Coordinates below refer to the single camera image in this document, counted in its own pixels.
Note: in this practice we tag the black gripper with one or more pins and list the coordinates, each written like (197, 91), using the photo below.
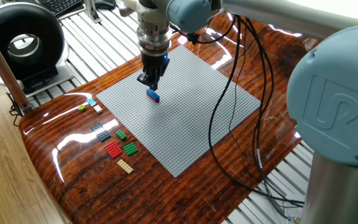
(154, 67)

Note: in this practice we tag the dark grey Lego plate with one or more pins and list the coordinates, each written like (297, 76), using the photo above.
(101, 132)

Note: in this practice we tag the glossy wood-grain table mat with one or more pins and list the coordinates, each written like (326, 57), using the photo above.
(166, 199)

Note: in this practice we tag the lime green small Lego brick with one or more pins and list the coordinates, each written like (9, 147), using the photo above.
(82, 108)

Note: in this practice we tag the blue long Lego brick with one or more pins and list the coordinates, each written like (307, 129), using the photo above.
(153, 94)

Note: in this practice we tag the black keyboard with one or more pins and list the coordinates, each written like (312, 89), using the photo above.
(61, 6)

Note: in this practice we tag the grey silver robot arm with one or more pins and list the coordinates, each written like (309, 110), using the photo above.
(334, 99)

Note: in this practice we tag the white small Lego brick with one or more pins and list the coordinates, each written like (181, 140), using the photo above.
(98, 109)

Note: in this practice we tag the black computer mouse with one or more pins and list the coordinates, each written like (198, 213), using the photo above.
(104, 4)

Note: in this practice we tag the aluminium bracket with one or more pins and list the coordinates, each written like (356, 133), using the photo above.
(92, 12)

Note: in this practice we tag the green square Lego plate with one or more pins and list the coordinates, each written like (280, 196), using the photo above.
(130, 148)

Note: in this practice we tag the brown wooden pole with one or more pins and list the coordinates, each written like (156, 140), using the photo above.
(2, 68)

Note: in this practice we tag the light blue small Lego brick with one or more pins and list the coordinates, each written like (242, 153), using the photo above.
(91, 102)

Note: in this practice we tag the red long Lego brick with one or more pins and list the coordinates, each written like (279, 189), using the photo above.
(153, 99)

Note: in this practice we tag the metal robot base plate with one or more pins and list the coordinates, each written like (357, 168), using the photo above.
(291, 214)

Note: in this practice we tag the red Lego plate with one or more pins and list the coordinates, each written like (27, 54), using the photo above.
(113, 149)

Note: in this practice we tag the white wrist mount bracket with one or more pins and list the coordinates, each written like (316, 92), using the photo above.
(149, 14)

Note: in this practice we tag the tan Lego plate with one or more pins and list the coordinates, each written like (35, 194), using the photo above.
(125, 166)

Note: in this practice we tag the grey Lego baseplate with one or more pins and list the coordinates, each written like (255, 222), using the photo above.
(179, 124)

